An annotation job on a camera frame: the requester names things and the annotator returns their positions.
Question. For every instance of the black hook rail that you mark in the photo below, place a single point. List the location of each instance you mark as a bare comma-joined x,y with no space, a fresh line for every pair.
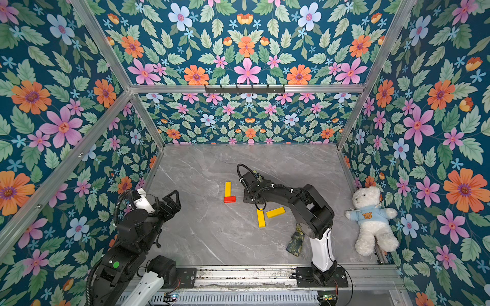
243,89

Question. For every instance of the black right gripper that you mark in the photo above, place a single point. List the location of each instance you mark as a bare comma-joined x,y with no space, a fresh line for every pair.
249,187

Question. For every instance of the camouflage cloth pouch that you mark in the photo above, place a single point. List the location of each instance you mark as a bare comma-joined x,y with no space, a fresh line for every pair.
294,247

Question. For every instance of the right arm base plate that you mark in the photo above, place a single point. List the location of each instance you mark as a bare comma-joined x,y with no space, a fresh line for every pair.
311,277

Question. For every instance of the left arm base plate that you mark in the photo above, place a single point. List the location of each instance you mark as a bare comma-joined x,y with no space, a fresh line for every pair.
183,278

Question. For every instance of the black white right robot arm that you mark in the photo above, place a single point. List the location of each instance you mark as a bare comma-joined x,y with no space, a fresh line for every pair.
313,215

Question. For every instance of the red block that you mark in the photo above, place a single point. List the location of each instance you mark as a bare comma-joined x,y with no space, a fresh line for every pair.
229,199

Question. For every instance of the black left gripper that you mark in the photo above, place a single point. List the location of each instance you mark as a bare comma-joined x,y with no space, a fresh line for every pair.
175,206

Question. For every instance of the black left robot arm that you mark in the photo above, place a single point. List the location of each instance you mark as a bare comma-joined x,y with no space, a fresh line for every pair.
139,228

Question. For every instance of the yellow block left upper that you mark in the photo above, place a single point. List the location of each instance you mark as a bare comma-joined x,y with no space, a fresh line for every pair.
261,218

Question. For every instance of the white teddy bear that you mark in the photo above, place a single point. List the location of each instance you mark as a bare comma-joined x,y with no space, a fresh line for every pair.
373,221

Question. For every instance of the aluminium front rail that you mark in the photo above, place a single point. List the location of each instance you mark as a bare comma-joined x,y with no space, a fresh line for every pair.
362,277

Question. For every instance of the yellow block left lower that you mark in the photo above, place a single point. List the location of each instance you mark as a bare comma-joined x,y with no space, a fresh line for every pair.
276,212

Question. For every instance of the yellow block of h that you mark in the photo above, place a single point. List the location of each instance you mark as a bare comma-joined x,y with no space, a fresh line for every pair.
228,189

